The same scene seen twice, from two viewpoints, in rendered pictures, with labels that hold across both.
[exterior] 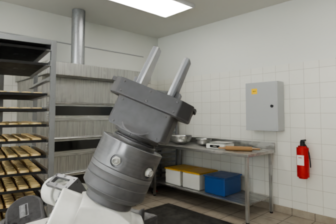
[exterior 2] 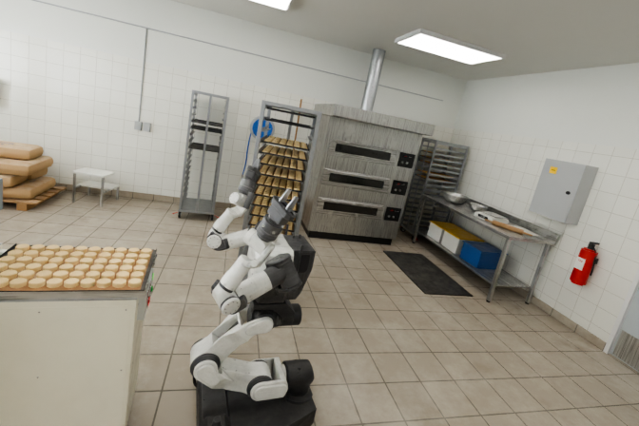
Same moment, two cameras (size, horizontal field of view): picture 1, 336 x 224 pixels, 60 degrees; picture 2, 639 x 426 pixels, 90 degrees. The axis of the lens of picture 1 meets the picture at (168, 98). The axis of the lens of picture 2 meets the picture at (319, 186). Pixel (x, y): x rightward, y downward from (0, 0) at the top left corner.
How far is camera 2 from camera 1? 0.93 m
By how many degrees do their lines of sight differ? 31
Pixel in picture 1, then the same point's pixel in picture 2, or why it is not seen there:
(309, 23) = not seen: outside the picture
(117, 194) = (261, 236)
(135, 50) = (435, 92)
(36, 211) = not seen: hidden behind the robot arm
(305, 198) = (573, 304)
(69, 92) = (350, 132)
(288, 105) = (593, 198)
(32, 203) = not seen: hidden behind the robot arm
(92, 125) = (364, 164)
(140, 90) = (277, 204)
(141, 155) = (270, 226)
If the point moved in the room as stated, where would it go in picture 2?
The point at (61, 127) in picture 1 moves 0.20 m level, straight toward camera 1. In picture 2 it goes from (338, 162) to (337, 163)
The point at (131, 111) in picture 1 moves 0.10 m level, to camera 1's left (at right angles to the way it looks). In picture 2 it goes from (273, 210) to (253, 203)
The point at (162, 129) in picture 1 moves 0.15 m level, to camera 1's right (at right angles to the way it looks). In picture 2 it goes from (279, 220) to (313, 233)
